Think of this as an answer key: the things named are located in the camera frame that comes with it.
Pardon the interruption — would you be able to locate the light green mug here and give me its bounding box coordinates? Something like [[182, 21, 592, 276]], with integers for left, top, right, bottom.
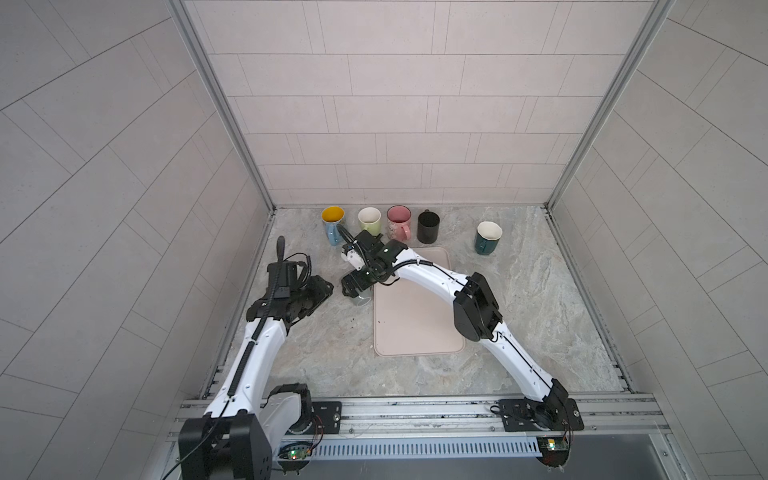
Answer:
[[357, 207, 382, 236]]

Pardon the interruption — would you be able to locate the pink mug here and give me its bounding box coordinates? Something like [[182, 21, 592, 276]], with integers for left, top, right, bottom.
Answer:
[[387, 205, 412, 243]]

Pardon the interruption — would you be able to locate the black mug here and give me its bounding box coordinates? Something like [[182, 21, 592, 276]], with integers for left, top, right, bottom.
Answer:
[[417, 210, 441, 244]]

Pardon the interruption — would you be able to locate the blue butterfly mug yellow inside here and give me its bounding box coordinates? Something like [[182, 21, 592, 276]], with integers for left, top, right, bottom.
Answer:
[[321, 206, 345, 247]]

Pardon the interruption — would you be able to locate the dark green mug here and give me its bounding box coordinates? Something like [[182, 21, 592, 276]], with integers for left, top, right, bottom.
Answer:
[[474, 221, 503, 256]]

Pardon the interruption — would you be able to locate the grey mug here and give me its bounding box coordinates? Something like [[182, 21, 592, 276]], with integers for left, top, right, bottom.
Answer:
[[351, 290, 373, 306]]

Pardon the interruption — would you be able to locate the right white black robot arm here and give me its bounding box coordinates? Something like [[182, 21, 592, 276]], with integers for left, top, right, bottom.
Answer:
[[339, 226, 584, 435]]

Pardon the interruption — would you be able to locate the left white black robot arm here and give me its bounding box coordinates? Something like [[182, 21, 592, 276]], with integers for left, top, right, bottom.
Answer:
[[177, 253, 333, 479]]

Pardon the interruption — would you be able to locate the beige rectangular tray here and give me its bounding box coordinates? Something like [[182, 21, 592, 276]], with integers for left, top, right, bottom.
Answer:
[[373, 247, 467, 357]]

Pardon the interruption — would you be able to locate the left controller circuit board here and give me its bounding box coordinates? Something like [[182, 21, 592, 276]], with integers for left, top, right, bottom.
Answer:
[[277, 441, 314, 473]]

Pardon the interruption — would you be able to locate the controller circuit board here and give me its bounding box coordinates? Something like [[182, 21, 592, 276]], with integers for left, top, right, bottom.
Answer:
[[277, 441, 314, 473], [536, 437, 571, 468]]

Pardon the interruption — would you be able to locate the right controller circuit board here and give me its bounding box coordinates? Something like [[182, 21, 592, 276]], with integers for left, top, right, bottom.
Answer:
[[536, 437, 571, 468]]

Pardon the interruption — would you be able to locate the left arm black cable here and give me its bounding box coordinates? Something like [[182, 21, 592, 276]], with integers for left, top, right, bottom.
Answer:
[[161, 235, 314, 480]]

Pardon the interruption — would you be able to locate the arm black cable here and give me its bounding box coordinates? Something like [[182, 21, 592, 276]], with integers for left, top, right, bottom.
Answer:
[[161, 235, 314, 480], [335, 224, 559, 397]]

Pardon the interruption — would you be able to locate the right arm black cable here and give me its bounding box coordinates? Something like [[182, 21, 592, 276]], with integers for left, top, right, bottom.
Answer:
[[335, 224, 559, 397]]

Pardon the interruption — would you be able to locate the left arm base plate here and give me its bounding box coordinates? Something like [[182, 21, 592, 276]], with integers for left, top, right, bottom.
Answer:
[[287, 401, 342, 435]]

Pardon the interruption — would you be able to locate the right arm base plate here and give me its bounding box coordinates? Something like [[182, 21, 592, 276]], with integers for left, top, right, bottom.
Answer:
[[490, 398, 584, 433]]

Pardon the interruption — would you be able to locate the aluminium mounting rail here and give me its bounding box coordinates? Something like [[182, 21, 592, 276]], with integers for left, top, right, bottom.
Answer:
[[161, 392, 673, 445]]

